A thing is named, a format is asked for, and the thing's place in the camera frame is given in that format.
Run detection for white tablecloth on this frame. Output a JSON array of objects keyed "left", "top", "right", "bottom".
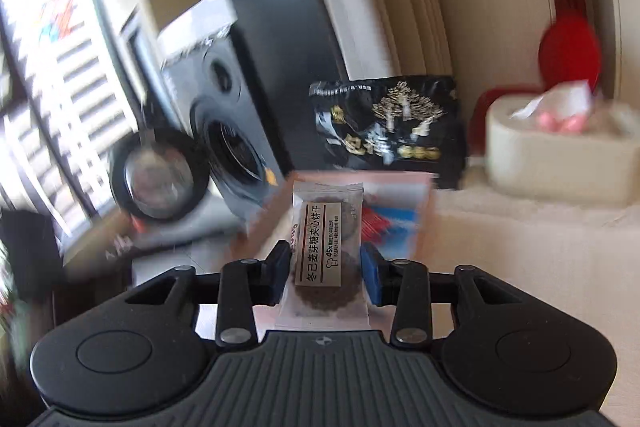
[{"left": 190, "top": 172, "right": 640, "bottom": 408}]

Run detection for white tissue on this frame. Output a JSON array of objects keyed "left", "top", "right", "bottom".
[{"left": 509, "top": 79, "right": 594, "bottom": 121}]

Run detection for red round object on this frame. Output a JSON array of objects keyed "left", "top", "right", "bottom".
[{"left": 470, "top": 13, "right": 604, "bottom": 128}]

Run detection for cream tissue box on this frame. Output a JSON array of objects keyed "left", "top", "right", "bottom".
[{"left": 484, "top": 89, "right": 640, "bottom": 208}]

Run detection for flat papers under speaker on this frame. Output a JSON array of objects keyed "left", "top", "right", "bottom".
[{"left": 64, "top": 201, "right": 262, "bottom": 269}]

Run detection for white window blind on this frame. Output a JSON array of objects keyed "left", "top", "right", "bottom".
[{"left": 0, "top": 0, "right": 147, "bottom": 228}]

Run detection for black boxy object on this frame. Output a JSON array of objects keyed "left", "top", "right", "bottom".
[{"left": 0, "top": 208, "right": 67, "bottom": 299}]

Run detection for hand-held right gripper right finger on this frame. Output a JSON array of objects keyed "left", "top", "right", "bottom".
[{"left": 360, "top": 241, "right": 523, "bottom": 348}]

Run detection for pink cardboard box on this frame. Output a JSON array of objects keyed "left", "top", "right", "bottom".
[{"left": 249, "top": 169, "right": 437, "bottom": 269}]

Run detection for dark flat panel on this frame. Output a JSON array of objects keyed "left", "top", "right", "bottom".
[{"left": 192, "top": 0, "right": 353, "bottom": 172}]

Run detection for black round mirror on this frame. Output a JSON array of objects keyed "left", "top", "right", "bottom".
[{"left": 109, "top": 126, "right": 209, "bottom": 224}]

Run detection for black gold-print snack bag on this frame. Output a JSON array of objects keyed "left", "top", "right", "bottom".
[{"left": 307, "top": 75, "right": 469, "bottom": 191}]

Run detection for blue snack packet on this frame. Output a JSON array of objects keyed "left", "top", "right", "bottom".
[{"left": 362, "top": 201, "right": 420, "bottom": 259}]

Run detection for clear brown cookie packet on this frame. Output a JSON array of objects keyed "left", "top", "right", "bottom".
[{"left": 274, "top": 179, "right": 374, "bottom": 334}]

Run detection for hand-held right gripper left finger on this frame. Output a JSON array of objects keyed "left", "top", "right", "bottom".
[{"left": 125, "top": 239, "right": 294, "bottom": 348}]

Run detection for grey black speaker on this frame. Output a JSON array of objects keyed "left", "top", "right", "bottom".
[{"left": 159, "top": 0, "right": 282, "bottom": 219}]

